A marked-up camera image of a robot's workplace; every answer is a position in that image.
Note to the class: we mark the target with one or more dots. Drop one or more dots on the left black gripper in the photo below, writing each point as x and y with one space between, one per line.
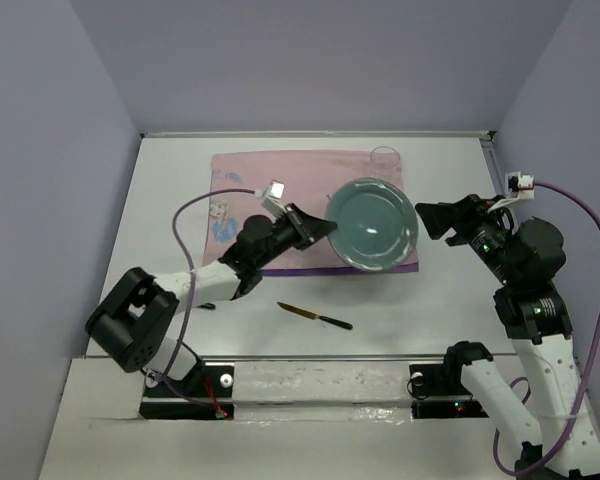
308 230

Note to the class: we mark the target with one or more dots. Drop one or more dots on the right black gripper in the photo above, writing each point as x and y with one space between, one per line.
462 215

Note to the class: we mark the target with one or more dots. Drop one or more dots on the teal ceramic plate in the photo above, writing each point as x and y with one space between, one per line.
377 226

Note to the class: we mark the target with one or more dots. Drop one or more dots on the clear drinking glass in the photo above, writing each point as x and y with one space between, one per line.
384 163

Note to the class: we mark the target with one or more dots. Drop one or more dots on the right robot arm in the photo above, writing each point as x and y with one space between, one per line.
558 439

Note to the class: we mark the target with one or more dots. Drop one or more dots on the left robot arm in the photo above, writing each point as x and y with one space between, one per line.
141 322

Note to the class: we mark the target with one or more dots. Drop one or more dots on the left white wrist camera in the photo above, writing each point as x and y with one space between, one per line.
270 198

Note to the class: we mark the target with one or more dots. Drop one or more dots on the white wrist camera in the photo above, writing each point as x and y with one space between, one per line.
519 187
270 198

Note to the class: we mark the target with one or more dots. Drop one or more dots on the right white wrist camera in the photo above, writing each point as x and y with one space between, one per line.
519 187

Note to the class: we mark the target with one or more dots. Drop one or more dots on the gold knife black handle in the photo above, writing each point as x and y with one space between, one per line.
315 316

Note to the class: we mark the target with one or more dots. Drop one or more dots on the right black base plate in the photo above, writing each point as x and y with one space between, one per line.
435 396

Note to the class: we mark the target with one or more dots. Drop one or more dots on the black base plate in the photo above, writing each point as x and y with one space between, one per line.
204 395
435 396

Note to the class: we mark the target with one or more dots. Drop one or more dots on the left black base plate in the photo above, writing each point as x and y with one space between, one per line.
204 395

